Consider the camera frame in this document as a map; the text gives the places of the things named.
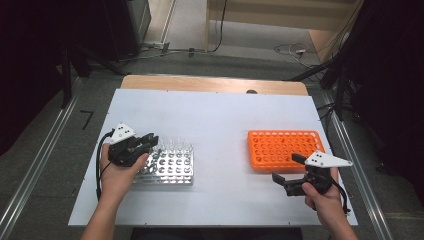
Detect light wooden shelf unit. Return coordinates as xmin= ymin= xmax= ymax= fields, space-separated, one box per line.
xmin=204 ymin=0 xmax=363 ymax=64

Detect person's left hand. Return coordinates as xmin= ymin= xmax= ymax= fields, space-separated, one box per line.
xmin=99 ymin=143 xmax=150 ymax=206

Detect grey floor cable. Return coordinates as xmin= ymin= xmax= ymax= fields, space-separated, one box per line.
xmin=139 ymin=41 xmax=206 ymax=58

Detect dark cabinet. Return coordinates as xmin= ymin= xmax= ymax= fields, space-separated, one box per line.
xmin=99 ymin=0 xmax=152 ymax=63

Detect hand-held gripper cable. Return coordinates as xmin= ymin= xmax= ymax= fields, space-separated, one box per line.
xmin=95 ymin=129 xmax=115 ymax=202
xmin=331 ymin=178 xmax=352 ymax=215

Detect person's dark clothing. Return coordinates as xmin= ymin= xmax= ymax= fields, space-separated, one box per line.
xmin=129 ymin=226 xmax=304 ymax=240

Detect white floor cable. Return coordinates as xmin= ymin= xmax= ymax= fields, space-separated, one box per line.
xmin=273 ymin=42 xmax=321 ymax=69

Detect right hand-held gripper cable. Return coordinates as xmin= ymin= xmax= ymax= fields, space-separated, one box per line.
xmin=331 ymin=178 xmax=352 ymax=215

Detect wooden table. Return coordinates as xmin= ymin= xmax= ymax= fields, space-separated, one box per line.
xmin=120 ymin=74 xmax=309 ymax=97

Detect black floor cables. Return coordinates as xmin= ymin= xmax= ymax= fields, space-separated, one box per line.
xmin=314 ymin=101 xmax=336 ymax=123

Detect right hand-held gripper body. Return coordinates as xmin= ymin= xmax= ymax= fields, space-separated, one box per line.
xmin=284 ymin=150 xmax=354 ymax=197

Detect white table board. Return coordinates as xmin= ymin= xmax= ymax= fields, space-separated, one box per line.
xmin=68 ymin=88 xmax=358 ymax=228

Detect hanging black cable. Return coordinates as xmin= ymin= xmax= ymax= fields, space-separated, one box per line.
xmin=208 ymin=0 xmax=229 ymax=54

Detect silver metal test tube rack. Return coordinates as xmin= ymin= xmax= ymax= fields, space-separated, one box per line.
xmin=133 ymin=141 xmax=195 ymax=186

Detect left hand-held gripper cable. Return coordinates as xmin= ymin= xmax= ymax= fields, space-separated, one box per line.
xmin=95 ymin=129 xmax=115 ymax=202

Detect person's right hand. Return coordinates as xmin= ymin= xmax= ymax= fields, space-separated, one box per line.
xmin=301 ymin=168 xmax=346 ymax=229

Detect metal floor rail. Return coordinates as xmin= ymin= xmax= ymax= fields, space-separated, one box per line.
xmin=0 ymin=77 xmax=84 ymax=233
xmin=320 ymin=89 xmax=395 ymax=240

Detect orange plastic test tube rack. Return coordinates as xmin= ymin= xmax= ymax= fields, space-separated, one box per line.
xmin=247 ymin=129 xmax=326 ymax=174

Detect black curtain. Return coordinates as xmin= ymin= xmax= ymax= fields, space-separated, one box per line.
xmin=0 ymin=0 xmax=111 ymax=158
xmin=333 ymin=0 xmax=424 ymax=201

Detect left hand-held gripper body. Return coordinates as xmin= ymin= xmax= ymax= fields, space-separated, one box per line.
xmin=107 ymin=122 xmax=149 ymax=168

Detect black metal stand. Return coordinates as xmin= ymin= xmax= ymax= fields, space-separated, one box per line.
xmin=59 ymin=43 xmax=128 ymax=109
xmin=289 ymin=59 xmax=348 ymax=121

